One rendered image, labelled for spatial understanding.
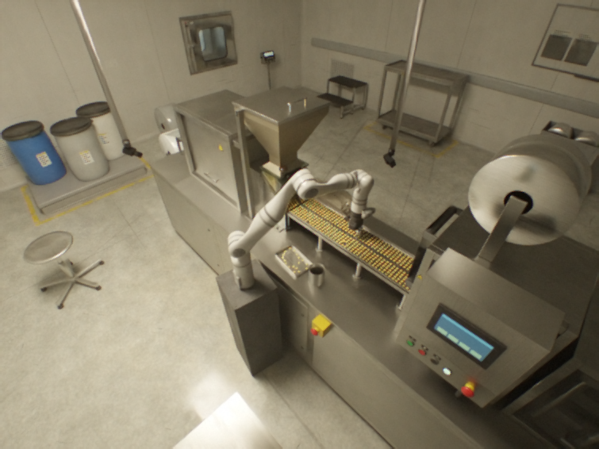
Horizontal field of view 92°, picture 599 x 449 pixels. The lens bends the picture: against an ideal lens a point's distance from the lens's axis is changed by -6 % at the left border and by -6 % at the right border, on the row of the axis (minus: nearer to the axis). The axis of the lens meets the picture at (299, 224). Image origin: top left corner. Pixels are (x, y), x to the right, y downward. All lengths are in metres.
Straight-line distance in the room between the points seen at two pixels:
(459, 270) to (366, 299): 0.68
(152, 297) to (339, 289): 1.68
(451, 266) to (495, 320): 0.19
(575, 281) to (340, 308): 0.90
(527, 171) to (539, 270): 0.36
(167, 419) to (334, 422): 1.02
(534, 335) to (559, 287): 0.28
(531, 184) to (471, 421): 0.90
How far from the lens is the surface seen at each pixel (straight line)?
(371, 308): 1.56
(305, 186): 1.19
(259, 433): 1.42
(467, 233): 1.22
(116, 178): 4.23
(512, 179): 1.03
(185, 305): 2.64
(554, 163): 1.00
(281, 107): 1.57
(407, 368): 1.45
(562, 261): 1.31
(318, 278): 1.55
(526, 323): 0.98
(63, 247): 2.89
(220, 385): 2.27
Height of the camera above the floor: 2.08
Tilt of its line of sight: 42 degrees down
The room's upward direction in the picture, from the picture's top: straight up
